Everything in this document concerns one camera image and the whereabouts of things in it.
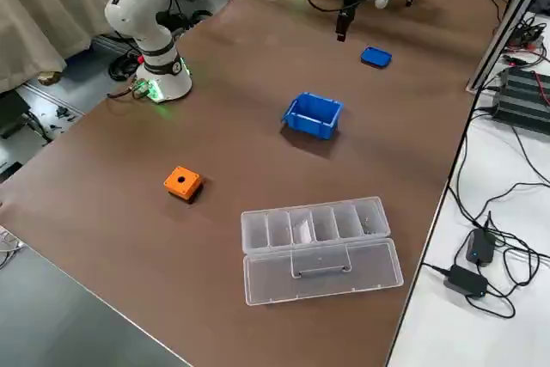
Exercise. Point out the orange button box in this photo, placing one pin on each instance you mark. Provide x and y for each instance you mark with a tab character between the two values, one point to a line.
182	182

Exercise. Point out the beige curtain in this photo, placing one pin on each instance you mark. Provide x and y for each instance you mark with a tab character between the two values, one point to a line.
26	19

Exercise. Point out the small blue parts tray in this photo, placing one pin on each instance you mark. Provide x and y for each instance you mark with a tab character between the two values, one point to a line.
376	57

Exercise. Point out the black case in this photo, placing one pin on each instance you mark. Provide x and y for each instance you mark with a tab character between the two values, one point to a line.
10	115

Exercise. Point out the black power adapter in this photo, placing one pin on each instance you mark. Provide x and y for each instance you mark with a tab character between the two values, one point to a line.
466	281
480	246

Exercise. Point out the clear compartment organizer box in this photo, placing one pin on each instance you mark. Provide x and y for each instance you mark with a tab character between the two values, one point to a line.
318	255

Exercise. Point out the black finned power supply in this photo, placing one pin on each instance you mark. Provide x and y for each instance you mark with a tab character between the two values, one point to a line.
522	96

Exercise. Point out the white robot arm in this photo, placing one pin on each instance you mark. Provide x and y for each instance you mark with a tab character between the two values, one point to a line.
142	19

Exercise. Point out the aluminium frame post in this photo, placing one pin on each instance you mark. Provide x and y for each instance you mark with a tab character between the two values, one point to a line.
505	23

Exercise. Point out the white packet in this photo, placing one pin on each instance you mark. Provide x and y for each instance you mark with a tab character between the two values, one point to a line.
303	231

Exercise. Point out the blue storage box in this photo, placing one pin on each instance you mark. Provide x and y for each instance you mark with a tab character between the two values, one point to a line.
311	118

